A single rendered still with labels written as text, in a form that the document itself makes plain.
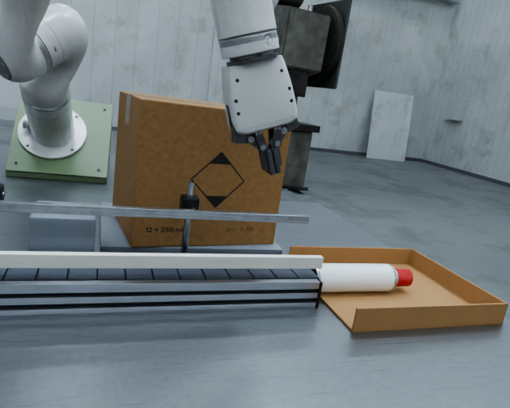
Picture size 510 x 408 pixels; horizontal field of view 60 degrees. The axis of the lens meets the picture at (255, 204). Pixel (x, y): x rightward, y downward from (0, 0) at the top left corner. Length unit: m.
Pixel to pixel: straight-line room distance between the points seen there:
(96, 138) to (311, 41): 4.57
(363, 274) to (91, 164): 0.91
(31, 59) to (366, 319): 0.87
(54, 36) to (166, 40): 8.59
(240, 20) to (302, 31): 5.12
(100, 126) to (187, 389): 1.09
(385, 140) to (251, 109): 10.85
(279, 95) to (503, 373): 0.50
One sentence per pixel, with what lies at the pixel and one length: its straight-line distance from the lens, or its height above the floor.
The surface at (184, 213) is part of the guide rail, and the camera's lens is 0.71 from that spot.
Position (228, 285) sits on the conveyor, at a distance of 0.68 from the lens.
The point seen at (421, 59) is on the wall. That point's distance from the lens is 12.22.
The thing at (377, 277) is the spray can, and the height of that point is 0.87.
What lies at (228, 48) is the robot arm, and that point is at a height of 1.21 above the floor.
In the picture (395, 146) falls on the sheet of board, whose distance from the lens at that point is 11.65.
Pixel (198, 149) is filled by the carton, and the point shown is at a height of 1.04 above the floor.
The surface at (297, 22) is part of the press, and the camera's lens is 5.71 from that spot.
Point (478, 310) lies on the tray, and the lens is 0.85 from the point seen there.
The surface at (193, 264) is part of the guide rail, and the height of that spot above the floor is 0.90.
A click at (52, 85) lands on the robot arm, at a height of 1.10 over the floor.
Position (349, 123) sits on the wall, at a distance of 11.21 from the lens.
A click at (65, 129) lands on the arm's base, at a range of 1.39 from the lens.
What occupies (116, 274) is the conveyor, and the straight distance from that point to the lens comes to 0.67.
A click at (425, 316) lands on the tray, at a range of 0.78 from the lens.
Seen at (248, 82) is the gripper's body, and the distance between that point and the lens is 0.65.
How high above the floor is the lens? 1.16
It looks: 14 degrees down
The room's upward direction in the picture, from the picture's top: 8 degrees clockwise
